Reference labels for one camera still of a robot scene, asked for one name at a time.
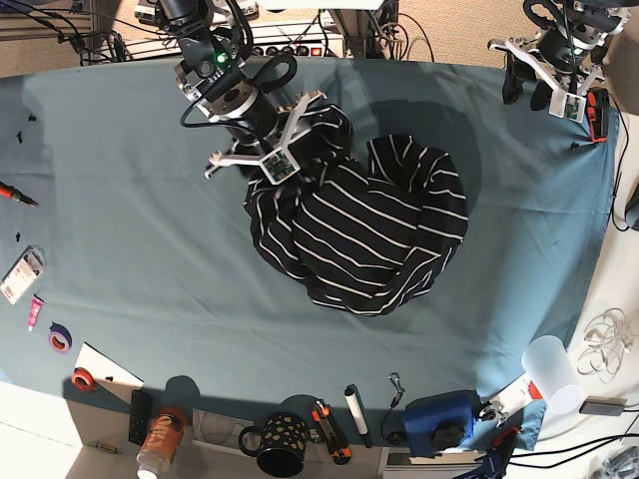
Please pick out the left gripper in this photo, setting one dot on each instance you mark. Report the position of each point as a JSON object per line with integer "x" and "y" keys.
{"x": 557, "y": 49}

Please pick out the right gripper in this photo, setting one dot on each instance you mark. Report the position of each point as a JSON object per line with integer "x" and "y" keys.
{"x": 254, "y": 116}

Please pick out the navy white striped t-shirt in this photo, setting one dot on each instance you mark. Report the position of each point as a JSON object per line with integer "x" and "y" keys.
{"x": 363, "y": 238}

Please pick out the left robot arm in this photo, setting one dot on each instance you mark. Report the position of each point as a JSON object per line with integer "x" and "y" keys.
{"x": 591, "y": 23}

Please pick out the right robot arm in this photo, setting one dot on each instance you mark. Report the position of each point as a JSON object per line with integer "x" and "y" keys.
{"x": 211, "y": 75}

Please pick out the orange black table clamp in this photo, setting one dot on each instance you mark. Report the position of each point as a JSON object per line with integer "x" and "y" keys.
{"x": 597, "y": 106}

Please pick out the white power strip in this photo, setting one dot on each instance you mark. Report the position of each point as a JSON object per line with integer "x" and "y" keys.
{"x": 310, "y": 39}

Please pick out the teal table cloth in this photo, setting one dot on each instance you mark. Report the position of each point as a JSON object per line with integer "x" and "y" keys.
{"x": 153, "y": 264}

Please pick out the translucent plastic cup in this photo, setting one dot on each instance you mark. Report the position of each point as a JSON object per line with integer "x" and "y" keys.
{"x": 546, "y": 362}

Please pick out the clear plastic screw box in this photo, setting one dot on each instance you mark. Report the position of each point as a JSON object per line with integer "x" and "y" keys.
{"x": 23, "y": 274}

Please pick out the pink glue tube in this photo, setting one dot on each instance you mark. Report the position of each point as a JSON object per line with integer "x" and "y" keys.
{"x": 36, "y": 305}

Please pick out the white paper sheet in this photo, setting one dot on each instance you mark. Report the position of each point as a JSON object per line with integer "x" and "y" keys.
{"x": 104, "y": 369}

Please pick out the purple tape roll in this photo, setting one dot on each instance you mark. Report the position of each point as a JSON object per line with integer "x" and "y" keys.
{"x": 59, "y": 338}

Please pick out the white black marker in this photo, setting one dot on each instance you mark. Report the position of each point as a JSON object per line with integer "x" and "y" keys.
{"x": 356, "y": 412}

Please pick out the black remote control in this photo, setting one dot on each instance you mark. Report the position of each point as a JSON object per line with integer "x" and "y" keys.
{"x": 139, "y": 416}

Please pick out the orange tape roll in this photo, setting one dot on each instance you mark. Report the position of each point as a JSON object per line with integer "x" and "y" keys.
{"x": 83, "y": 380}

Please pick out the black mug yellow pattern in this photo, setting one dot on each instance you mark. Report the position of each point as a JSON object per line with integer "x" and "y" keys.
{"x": 279, "y": 446}

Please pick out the white red card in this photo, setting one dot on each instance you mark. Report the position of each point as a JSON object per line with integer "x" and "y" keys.
{"x": 516, "y": 395}

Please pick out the orange drink bottle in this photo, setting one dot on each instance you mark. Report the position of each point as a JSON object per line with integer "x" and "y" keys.
{"x": 161, "y": 443}

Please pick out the grey small box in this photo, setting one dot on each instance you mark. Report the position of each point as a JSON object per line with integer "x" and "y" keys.
{"x": 612, "y": 407}

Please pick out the orange black utility knife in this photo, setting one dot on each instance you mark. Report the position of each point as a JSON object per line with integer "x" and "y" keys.
{"x": 336, "y": 443}

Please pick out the blue clamp block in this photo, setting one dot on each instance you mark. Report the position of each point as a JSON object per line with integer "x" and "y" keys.
{"x": 439, "y": 424}

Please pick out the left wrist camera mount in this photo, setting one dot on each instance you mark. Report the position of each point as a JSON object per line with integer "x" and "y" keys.
{"x": 568, "y": 99}

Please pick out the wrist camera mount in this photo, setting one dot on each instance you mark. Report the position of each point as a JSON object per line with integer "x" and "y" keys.
{"x": 568, "y": 99}
{"x": 278, "y": 163}

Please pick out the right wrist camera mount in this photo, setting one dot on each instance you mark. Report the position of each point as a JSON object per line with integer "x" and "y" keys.
{"x": 278, "y": 163}

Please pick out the orange handled screwdriver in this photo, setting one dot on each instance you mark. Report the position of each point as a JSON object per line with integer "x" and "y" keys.
{"x": 15, "y": 195}

